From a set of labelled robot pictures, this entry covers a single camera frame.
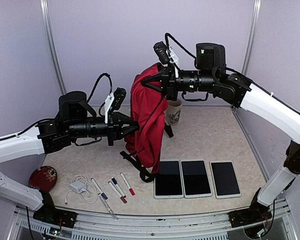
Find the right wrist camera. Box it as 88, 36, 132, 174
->
153, 41, 180, 78

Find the white tablet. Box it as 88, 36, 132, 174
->
154, 159, 184, 199
180, 160, 212, 199
209, 160, 242, 199

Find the aluminium frame post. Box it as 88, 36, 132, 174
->
39, 0, 68, 96
230, 0, 262, 111

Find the dark blue cap marker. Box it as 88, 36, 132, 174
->
111, 177, 126, 198

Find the clear silver pen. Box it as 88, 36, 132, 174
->
98, 193, 118, 220

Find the white patterned ceramic mug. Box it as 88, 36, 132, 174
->
165, 99, 182, 126

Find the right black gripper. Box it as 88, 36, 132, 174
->
140, 62, 218, 100

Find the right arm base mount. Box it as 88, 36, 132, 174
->
228, 208, 272, 228

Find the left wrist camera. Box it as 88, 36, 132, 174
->
104, 87, 127, 124

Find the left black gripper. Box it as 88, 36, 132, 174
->
67, 111, 143, 146

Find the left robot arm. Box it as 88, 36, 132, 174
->
0, 88, 140, 223

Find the red floral lacquer dish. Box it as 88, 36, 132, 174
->
28, 165, 58, 193

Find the right aluminium frame post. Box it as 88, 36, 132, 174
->
230, 0, 262, 111

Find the front aluminium rail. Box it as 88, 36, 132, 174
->
7, 198, 300, 240

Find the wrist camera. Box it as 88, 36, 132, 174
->
153, 41, 180, 78
104, 87, 127, 124

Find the red backpack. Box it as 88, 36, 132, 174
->
119, 63, 168, 183

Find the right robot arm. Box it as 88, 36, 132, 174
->
141, 42, 300, 227

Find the white charger with cable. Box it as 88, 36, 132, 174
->
64, 174, 98, 205

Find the red cap marker short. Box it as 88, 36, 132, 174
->
108, 181, 127, 204

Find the red cap marker long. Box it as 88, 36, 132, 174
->
120, 172, 135, 196

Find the blue cap white marker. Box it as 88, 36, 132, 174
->
91, 177, 108, 200

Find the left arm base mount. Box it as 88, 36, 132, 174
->
33, 208, 77, 229

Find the left aluminium frame post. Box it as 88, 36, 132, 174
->
39, 0, 68, 96

